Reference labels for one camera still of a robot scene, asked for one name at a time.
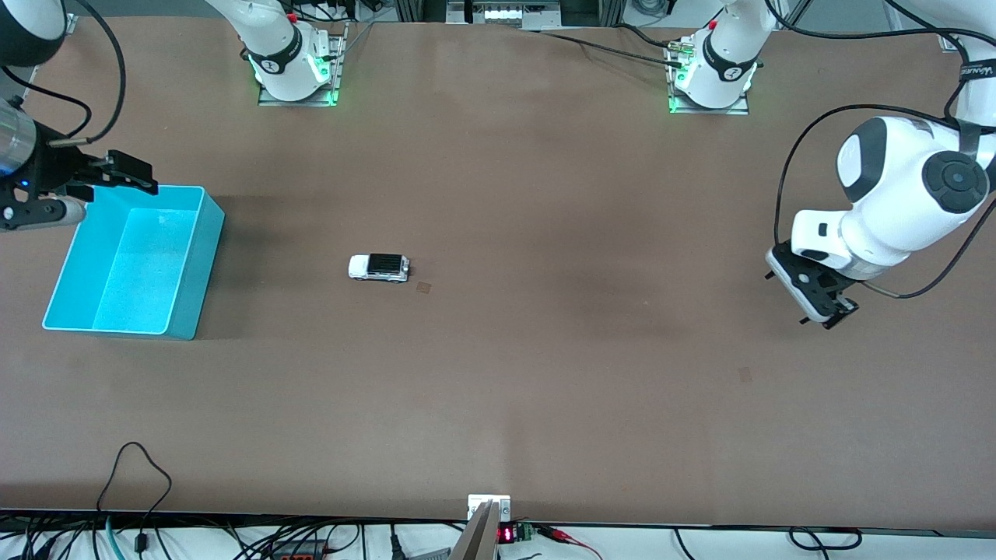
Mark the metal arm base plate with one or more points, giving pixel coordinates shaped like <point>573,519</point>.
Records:
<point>337,78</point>
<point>708,110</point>

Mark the red LED display module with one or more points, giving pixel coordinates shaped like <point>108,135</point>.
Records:
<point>506,534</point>

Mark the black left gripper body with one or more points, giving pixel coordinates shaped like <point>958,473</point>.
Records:
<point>833,296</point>

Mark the silver camera mount bracket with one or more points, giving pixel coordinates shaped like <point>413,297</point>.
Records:
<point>475,504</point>

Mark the orange connector block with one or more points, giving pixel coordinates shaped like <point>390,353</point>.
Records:
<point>299,554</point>

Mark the green terminal block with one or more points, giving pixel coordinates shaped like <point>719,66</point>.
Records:
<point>524,531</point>

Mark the teal plastic bin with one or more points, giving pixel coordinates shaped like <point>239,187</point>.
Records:
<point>132,264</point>

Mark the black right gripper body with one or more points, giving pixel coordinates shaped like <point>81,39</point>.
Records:
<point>64,169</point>

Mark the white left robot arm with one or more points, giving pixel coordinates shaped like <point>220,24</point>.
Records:
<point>895,194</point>

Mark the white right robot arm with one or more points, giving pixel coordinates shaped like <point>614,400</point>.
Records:
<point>276,47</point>

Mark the grey control device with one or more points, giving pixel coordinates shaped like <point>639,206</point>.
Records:
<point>506,15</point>

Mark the white jeep toy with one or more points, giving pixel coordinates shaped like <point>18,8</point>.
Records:
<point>377,268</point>

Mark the aluminium profile bar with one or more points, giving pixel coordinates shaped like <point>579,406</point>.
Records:
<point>476,540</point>

